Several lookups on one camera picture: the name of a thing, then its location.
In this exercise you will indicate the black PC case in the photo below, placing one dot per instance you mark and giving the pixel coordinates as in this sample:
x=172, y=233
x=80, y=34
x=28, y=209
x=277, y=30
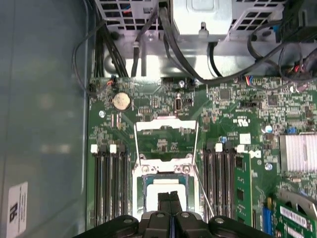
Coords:
x=49, y=99

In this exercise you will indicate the white sticker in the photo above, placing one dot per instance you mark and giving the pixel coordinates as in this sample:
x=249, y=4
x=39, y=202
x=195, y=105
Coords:
x=17, y=210

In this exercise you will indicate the CPU socket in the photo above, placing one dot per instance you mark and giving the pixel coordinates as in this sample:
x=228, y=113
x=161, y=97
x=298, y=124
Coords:
x=135, y=188

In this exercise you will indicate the silver heat sink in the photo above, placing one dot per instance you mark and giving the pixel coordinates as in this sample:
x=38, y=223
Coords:
x=299, y=153

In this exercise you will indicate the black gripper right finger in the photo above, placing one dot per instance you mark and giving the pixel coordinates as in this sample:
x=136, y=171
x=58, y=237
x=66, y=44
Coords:
x=218, y=228

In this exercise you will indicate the coin battery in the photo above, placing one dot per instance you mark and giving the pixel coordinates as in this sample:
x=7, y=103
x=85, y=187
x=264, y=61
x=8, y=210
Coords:
x=121, y=101

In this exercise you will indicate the green motherboard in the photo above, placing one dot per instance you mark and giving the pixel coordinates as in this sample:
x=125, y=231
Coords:
x=223, y=111

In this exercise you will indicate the graphics card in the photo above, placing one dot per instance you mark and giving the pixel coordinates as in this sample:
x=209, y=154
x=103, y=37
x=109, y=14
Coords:
x=297, y=218

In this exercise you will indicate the green RAM stick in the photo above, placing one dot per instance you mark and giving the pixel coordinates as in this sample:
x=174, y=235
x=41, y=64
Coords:
x=242, y=188

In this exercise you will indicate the black RAM slot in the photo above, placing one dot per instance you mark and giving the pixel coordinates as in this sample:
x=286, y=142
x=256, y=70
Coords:
x=125, y=186
x=216, y=186
x=107, y=186
x=116, y=186
x=207, y=186
x=98, y=186
x=226, y=186

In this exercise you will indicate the metal socket cover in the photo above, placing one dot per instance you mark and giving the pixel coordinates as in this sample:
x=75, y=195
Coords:
x=166, y=124

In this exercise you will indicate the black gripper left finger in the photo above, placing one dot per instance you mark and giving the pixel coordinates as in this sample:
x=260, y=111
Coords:
x=128, y=226

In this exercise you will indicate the metal drive cage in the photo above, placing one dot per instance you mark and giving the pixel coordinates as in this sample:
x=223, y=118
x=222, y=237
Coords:
x=203, y=17

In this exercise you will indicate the blue expansion slot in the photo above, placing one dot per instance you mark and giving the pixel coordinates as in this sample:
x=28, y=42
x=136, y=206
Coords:
x=267, y=218

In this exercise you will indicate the silver CPU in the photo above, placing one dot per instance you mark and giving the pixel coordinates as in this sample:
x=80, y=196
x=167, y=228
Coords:
x=153, y=196

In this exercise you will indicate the metal USB port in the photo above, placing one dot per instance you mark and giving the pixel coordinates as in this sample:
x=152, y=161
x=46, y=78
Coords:
x=178, y=104

